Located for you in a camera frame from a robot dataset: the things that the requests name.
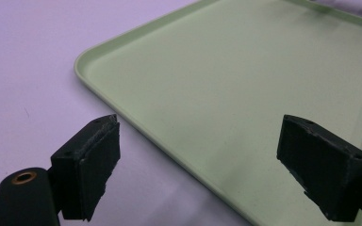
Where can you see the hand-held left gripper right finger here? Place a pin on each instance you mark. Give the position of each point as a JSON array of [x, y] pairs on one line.
[[323, 166]]

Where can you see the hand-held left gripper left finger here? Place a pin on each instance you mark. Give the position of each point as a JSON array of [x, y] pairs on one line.
[[88, 169]]

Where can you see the light green plastic tray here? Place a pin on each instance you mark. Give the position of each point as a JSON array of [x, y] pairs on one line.
[[220, 94]]

